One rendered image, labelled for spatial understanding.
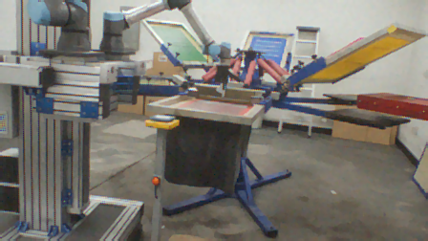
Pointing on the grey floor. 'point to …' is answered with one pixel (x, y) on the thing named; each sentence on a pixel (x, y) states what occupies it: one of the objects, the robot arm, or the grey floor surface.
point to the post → (160, 172)
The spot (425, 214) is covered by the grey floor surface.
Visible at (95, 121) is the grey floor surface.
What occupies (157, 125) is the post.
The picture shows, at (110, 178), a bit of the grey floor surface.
